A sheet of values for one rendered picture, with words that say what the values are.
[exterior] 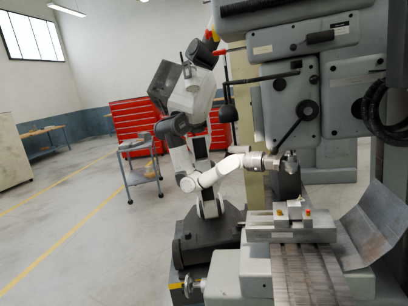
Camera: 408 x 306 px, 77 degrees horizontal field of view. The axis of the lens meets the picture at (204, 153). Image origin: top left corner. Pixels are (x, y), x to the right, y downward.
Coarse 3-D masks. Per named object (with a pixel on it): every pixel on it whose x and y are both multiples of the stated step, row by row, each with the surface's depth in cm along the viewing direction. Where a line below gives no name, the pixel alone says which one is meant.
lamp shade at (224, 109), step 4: (224, 104) 91; (228, 104) 90; (232, 104) 91; (220, 108) 91; (224, 108) 89; (228, 108) 89; (232, 108) 89; (220, 112) 90; (224, 112) 89; (228, 112) 89; (232, 112) 89; (236, 112) 90; (220, 116) 90; (224, 116) 89; (228, 116) 89; (232, 116) 89; (236, 116) 90; (220, 120) 91; (224, 120) 90; (228, 120) 89; (232, 120) 89; (236, 120) 90
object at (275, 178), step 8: (272, 176) 148; (280, 176) 134; (288, 176) 134; (296, 176) 134; (272, 184) 152; (280, 184) 136; (288, 184) 136; (296, 184) 136; (280, 192) 137; (288, 192) 137; (296, 192) 137; (280, 200) 138
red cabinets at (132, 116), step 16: (144, 96) 615; (112, 112) 600; (128, 112) 596; (144, 112) 591; (160, 112) 634; (128, 128) 607; (144, 128) 603; (224, 128) 558; (160, 144) 611; (224, 144) 568
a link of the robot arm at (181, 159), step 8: (176, 152) 121; (184, 152) 122; (176, 160) 122; (184, 160) 122; (176, 168) 123; (184, 168) 122; (192, 168) 126; (176, 176) 123; (184, 176) 121; (184, 184) 121; (192, 184) 119
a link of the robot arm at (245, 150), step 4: (228, 148) 113; (232, 148) 113; (236, 148) 112; (240, 148) 111; (244, 148) 110; (248, 148) 109; (232, 152) 113; (236, 152) 112; (240, 152) 111; (244, 152) 111; (248, 152) 109; (252, 152) 108; (240, 156) 109; (244, 156) 110; (248, 156) 107; (240, 160) 109; (244, 160) 108; (248, 160) 107; (244, 164) 109; (248, 164) 107; (240, 168) 110; (244, 168) 111; (248, 168) 108
